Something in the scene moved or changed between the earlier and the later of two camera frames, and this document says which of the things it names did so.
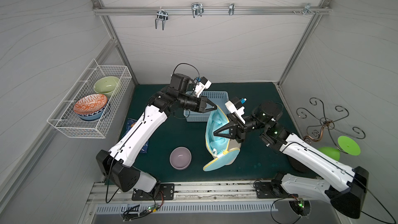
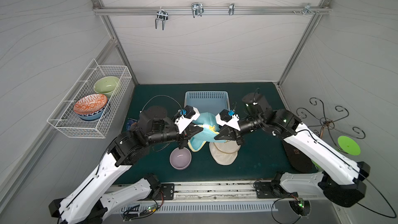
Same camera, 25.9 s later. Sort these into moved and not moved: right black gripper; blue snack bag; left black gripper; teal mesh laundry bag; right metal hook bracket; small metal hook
Moved: left black gripper; teal mesh laundry bag
Not moved: right metal hook bracket; right black gripper; blue snack bag; small metal hook
